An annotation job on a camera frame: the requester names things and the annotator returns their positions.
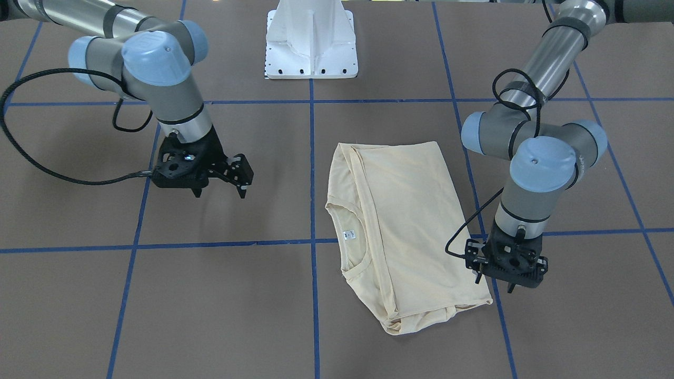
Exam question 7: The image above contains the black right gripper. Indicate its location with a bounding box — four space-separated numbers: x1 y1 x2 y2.
152 127 248 199

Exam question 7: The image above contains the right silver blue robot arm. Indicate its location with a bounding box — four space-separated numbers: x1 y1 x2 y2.
2 1 254 197

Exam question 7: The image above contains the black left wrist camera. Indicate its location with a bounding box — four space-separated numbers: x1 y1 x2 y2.
464 239 489 273

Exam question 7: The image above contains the beige long-sleeve printed shirt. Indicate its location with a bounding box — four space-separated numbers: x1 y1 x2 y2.
325 141 493 336

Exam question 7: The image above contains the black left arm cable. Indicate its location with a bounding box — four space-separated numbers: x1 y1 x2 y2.
444 67 571 260

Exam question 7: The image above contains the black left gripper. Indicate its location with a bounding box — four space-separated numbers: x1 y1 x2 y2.
474 222 548 294

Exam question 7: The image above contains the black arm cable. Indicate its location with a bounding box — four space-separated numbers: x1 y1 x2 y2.
0 67 158 186
444 67 571 260

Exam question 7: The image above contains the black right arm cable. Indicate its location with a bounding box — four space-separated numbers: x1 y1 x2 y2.
0 67 158 186

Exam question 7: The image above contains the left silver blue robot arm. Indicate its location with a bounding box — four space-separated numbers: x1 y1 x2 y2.
461 1 672 293

